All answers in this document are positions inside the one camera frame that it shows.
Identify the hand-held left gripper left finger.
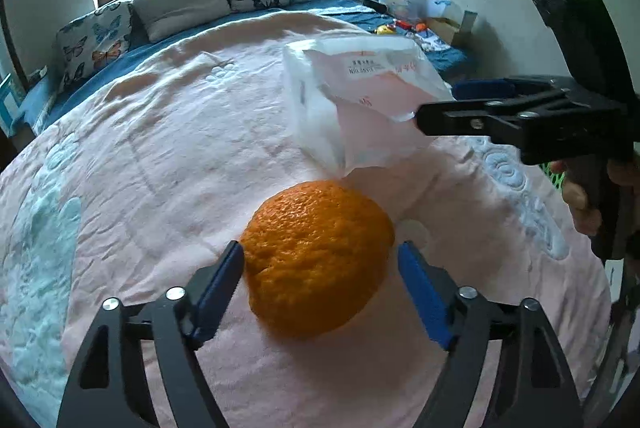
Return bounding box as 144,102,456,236
56,240,246,428

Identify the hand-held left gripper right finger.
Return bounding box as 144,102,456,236
396,241,585,428

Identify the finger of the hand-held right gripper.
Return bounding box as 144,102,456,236
414,90,568,137
451,76,571,104

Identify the orange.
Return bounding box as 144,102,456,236
240,180,396,341

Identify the clear plastic bag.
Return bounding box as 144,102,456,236
281,36,456,179

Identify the person's right hand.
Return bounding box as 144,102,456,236
549,158,640,239

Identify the cardboard box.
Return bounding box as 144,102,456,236
427,10,477,47

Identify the clear storage box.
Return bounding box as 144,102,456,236
378,0,463,27

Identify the pink blanket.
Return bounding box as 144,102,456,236
0,8,613,428

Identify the blue bed sheet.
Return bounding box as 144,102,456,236
20,0,473,143

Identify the light blue box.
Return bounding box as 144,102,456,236
0,72,27,135

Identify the beige pillow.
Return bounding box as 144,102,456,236
131,0,232,42

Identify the dark metal frame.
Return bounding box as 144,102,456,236
580,258,640,428

